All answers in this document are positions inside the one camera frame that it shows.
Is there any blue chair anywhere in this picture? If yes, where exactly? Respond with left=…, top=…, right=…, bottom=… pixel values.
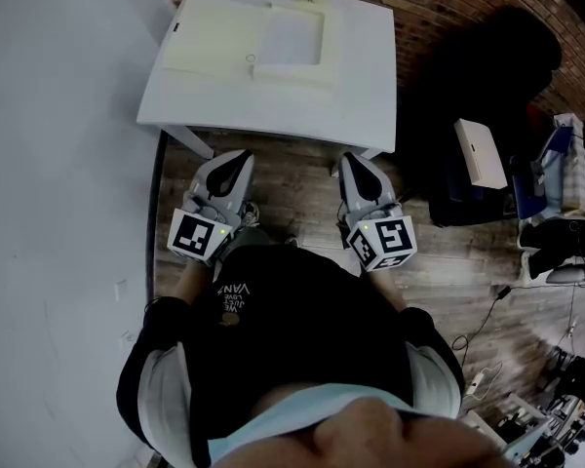
left=510, top=124, right=577, bottom=221

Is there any light blue face mask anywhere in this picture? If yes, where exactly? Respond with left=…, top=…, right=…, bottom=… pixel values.
left=207, top=382, right=423, bottom=463

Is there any person's left forearm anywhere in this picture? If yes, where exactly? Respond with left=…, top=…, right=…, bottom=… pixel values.
left=172, top=259, right=212, bottom=307

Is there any large black coat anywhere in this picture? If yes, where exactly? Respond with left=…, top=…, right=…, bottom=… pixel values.
left=431, top=6, right=565, bottom=134

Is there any white table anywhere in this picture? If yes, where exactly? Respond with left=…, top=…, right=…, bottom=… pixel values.
left=136, top=0, right=398, bottom=161

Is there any person's right forearm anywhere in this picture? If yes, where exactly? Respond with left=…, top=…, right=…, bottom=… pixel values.
left=369, top=266, right=410, bottom=315

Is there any black power adapter with cable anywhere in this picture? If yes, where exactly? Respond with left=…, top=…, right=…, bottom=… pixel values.
left=450, top=284, right=514, bottom=355

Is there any white cardboard box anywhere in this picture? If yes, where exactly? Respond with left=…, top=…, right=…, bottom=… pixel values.
left=452, top=118, right=510, bottom=192

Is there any person's grey shoe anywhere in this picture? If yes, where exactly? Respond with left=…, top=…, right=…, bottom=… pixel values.
left=241, top=201, right=262, bottom=229

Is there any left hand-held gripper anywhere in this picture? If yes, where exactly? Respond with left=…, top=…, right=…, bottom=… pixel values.
left=168, top=149, right=255, bottom=268

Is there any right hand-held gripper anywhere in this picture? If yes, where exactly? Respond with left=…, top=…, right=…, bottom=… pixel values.
left=338, top=152, right=417, bottom=274

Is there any black cabinet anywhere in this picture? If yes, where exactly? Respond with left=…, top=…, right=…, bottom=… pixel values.
left=427, top=129, right=519, bottom=229

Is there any person's black shirt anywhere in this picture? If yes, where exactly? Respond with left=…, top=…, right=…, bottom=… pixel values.
left=116, top=244, right=467, bottom=468

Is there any black bag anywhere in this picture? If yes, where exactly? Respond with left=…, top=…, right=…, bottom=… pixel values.
left=519, top=219, right=585, bottom=280

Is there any white power strip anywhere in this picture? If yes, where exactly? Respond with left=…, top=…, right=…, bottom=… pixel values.
left=466, top=369, right=491, bottom=401

